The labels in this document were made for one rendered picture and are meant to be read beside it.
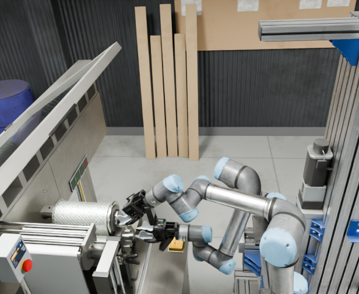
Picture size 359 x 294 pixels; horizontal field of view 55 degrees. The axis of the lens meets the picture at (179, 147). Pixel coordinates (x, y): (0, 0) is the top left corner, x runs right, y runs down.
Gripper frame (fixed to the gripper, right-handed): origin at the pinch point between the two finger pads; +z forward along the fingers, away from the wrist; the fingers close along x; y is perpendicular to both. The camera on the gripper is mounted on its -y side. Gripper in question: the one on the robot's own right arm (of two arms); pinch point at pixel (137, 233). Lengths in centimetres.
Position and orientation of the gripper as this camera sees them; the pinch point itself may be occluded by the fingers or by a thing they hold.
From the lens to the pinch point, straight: 171.1
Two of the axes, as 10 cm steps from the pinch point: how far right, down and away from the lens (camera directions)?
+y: -0.6, -8.3, -5.5
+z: -9.9, -0.2, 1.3
